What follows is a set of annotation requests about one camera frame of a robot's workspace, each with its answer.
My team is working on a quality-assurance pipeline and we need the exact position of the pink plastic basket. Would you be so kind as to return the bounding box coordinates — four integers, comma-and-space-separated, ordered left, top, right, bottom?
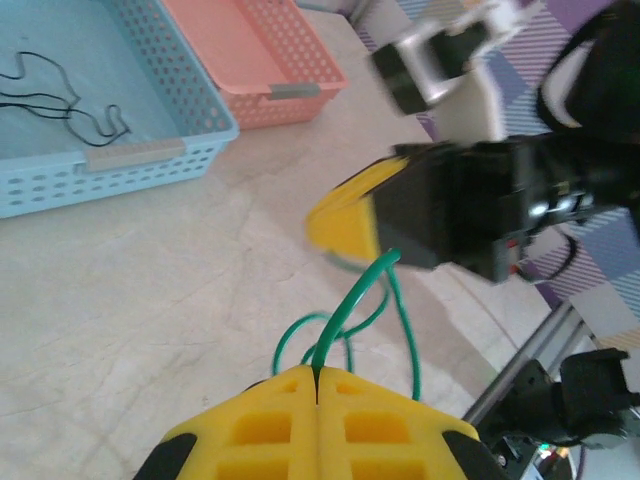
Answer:
162, 0, 349, 132

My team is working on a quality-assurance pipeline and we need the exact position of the aluminium mounting rail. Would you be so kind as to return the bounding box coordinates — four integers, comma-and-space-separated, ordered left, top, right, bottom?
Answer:
462, 299, 589, 426

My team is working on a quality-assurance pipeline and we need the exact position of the aluminium frame post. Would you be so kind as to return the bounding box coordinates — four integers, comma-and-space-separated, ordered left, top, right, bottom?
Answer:
342, 0, 374, 24

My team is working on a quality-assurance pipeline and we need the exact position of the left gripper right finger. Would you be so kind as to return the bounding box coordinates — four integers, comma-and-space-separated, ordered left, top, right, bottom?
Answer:
318, 367, 506, 480

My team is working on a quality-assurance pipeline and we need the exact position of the blue plastic basket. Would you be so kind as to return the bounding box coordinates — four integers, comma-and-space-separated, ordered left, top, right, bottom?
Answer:
0, 0, 240, 220

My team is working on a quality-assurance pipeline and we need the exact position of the green cable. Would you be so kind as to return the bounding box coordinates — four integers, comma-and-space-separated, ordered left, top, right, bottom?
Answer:
272, 248, 424, 401

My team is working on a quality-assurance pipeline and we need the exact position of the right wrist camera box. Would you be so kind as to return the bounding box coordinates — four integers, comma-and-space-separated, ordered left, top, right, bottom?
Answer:
369, 0, 532, 144

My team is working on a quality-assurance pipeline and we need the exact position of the black cable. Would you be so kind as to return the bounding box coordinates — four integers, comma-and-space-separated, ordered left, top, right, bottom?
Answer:
0, 52, 132, 149

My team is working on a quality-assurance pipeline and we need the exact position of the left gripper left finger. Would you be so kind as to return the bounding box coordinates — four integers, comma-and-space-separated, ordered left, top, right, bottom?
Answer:
132, 364, 320, 480

